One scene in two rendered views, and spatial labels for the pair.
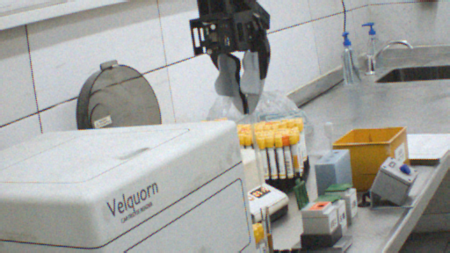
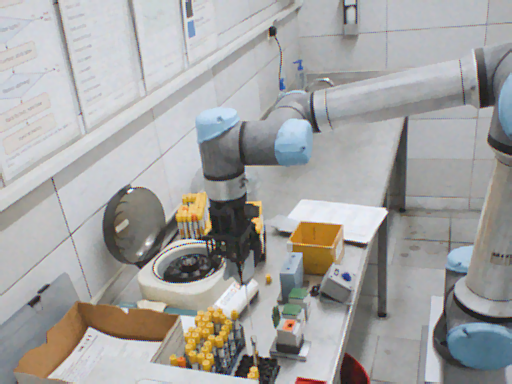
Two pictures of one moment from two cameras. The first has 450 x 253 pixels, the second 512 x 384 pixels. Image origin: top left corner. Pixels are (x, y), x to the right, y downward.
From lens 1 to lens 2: 0.50 m
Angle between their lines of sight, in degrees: 20
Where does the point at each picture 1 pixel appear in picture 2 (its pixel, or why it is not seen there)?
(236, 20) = (242, 242)
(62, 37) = (82, 167)
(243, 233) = not seen: outside the picture
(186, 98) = (176, 174)
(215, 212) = not seen: outside the picture
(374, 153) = (320, 252)
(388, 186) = (334, 289)
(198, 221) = not seen: outside the picture
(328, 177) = (289, 281)
